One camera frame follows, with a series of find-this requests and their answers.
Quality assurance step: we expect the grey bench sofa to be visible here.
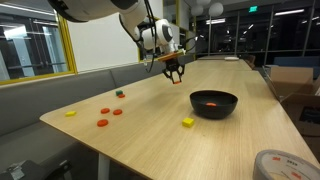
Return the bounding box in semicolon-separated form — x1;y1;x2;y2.
0;53;196;180

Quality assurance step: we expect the light wood table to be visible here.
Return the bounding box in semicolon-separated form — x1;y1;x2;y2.
178;54;253;72

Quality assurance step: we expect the black equipment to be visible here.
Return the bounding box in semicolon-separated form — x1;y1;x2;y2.
0;159;73;180

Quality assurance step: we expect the black item in box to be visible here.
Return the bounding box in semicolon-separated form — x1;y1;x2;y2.
298;105;320;126

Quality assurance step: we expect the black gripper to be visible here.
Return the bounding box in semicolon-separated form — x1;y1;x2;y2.
162;59;186;84

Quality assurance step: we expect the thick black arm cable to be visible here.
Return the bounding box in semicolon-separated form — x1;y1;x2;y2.
143;0;159;74

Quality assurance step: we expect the white table leg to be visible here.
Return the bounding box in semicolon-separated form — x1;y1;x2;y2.
97;152;111;180

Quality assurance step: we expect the yellow window frame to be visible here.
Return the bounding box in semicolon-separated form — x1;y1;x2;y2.
0;0;78;86

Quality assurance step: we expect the grey tape roll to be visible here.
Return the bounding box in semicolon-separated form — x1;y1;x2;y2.
252;148;320;180

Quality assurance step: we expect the open cardboard box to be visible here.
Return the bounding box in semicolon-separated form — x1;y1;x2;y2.
279;77;320;138
263;64;316;101

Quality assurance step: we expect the ceiling light strip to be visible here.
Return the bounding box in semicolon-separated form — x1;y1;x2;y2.
205;18;227;26
274;8;306;17

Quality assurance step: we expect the wooden mount plate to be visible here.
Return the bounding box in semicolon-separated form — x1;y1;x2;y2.
155;49;186;63

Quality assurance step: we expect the blue sofa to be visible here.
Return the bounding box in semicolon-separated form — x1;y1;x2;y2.
273;55;320;79

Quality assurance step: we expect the black bowl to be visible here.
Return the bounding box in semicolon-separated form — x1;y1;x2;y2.
189;90;239;120

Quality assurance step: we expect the yellow cube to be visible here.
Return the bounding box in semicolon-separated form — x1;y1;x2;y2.
181;117;196;129

